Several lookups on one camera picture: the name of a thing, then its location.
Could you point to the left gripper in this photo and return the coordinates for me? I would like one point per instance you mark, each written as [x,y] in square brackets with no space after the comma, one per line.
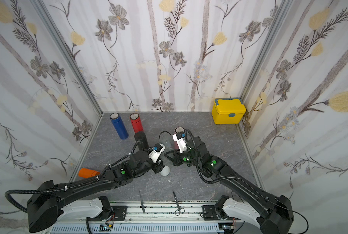
[159,167]

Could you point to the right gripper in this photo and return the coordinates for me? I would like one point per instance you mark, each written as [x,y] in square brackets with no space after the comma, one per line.
[177,159]

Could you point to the white thermos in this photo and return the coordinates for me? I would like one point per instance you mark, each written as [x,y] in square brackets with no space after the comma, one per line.
[165,171]

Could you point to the pink thermos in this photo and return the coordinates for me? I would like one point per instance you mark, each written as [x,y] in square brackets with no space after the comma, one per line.
[179,129]

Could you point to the black thermos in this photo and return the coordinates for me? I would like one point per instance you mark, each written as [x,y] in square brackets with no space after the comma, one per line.
[142,142]

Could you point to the red thermos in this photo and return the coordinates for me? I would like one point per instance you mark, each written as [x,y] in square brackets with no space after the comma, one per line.
[136,122]

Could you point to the blue thermos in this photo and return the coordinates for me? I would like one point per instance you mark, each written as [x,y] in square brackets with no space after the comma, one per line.
[119,125]

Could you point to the grey cloth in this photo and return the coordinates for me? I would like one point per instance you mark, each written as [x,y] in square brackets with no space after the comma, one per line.
[168,143]

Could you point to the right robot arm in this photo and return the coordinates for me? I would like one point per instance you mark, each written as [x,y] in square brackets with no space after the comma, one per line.
[271,214]

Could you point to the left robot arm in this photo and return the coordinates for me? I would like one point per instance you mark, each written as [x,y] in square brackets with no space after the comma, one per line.
[46,204]

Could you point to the metal tweezers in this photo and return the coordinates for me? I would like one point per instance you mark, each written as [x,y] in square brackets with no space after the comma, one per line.
[142,203]

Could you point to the scissors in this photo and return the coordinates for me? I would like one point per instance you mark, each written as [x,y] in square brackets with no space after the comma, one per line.
[179,210]

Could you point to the orange cap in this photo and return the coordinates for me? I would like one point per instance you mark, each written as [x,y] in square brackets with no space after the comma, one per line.
[87,173]

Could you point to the yellow lidded box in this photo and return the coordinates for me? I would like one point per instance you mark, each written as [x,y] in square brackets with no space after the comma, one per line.
[228,111]

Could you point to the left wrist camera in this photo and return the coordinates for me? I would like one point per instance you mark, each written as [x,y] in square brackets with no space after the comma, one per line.
[157,150]

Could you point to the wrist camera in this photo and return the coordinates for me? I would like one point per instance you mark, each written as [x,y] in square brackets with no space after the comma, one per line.
[157,150]
[179,138]

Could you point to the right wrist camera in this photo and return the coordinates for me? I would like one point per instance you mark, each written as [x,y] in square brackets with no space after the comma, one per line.
[179,138]

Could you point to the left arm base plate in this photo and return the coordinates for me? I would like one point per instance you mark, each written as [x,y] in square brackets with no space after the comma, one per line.
[117,213]

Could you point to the aluminium front rail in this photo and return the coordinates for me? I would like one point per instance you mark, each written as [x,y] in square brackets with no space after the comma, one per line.
[159,219]

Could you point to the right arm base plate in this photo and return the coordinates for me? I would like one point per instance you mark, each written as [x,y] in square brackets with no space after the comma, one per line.
[210,213]

